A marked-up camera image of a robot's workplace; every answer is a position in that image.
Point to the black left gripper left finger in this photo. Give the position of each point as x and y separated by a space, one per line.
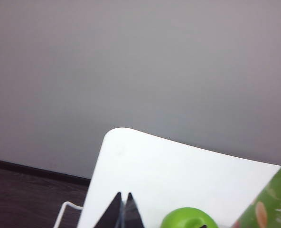
110 216

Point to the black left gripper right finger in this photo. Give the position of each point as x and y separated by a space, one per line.
132 216

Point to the green Lay's chips can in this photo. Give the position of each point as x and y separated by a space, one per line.
271 202

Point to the green apple with dark stem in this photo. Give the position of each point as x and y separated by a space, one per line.
180 218

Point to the black wall baseboard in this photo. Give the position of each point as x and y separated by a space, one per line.
36 171

